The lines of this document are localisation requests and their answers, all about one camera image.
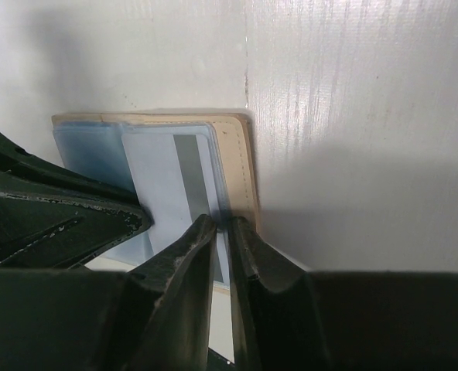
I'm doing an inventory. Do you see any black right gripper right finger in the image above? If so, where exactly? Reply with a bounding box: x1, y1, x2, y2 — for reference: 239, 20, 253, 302
228, 217, 310, 370

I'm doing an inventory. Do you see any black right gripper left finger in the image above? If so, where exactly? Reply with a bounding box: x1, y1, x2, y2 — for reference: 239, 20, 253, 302
128, 214, 217, 370

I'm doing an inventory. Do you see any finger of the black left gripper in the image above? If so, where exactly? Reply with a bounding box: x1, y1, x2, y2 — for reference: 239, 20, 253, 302
0, 132, 152, 268

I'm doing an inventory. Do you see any beige leather card holder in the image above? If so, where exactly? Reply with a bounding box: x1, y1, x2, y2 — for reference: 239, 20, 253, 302
50, 111, 263, 291

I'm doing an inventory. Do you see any white magnetic stripe card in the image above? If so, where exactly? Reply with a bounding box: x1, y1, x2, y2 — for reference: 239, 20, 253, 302
120, 133, 230, 285

